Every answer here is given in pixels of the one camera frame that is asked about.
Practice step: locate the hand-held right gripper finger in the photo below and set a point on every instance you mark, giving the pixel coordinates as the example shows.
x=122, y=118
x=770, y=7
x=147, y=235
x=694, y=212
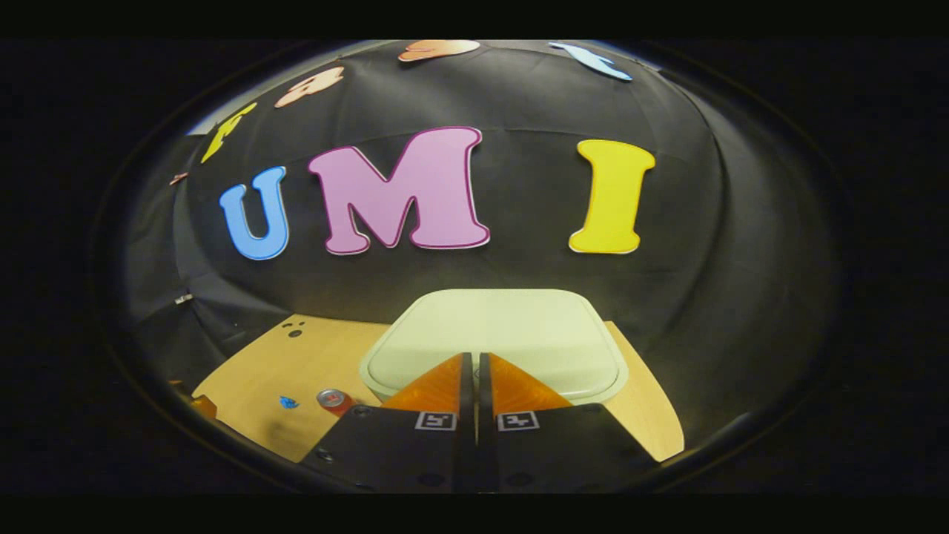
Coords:
x=483, y=386
x=465, y=386

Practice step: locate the red pop can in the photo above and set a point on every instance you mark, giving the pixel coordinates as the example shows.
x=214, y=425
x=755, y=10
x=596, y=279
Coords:
x=334, y=400

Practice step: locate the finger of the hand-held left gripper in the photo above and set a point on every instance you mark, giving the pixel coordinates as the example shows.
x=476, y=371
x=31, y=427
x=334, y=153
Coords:
x=202, y=406

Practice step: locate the pale green garbage bin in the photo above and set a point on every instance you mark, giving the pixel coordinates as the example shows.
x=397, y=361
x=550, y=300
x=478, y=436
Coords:
x=489, y=326

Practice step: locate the wooden desktop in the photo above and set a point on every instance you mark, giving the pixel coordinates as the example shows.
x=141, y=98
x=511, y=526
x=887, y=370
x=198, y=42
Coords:
x=252, y=386

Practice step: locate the blue paper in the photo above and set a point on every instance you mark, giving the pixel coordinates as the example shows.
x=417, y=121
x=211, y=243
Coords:
x=288, y=403

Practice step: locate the black backdrop cloth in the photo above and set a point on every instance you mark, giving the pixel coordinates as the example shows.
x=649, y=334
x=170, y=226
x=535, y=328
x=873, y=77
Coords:
x=534, y=111

